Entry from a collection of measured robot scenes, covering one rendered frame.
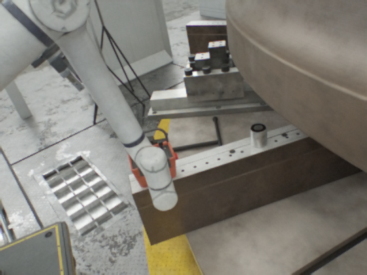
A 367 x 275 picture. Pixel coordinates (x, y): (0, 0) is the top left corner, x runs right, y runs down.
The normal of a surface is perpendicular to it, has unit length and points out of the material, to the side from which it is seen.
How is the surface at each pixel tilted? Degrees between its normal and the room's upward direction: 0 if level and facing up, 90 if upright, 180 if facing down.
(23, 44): 97
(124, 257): 0
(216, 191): 90
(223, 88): 90
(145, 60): 37
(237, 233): 0
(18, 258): 0
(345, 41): 67
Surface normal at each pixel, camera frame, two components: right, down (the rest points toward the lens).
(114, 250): -0.15, -0.80
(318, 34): -0.91, -0.02
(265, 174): 0.29, 0.52
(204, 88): -0.09, 0.59
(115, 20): 0.63, 0.37
